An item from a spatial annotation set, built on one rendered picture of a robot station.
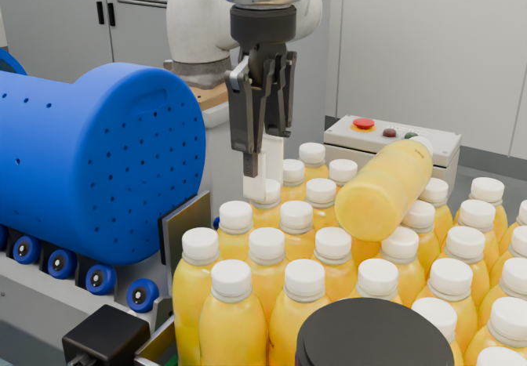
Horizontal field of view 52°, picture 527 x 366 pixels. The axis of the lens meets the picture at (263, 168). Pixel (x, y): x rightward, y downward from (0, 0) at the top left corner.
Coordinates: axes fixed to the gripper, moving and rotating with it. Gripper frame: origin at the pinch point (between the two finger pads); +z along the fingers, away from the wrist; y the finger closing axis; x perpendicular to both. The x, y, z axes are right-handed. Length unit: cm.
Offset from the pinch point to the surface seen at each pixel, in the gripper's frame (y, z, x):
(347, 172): -9.5, 2.6, 7.7
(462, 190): -243, 113, -9
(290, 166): -6.8, 2.3, 0.4
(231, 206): 7.0, 2.3, -0.4
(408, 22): -278, 28, -59
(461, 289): 8.3, 3.4, 26.7
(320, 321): 37.6, -13.4, 24.4
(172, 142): -3.3, 1.0, -17.3
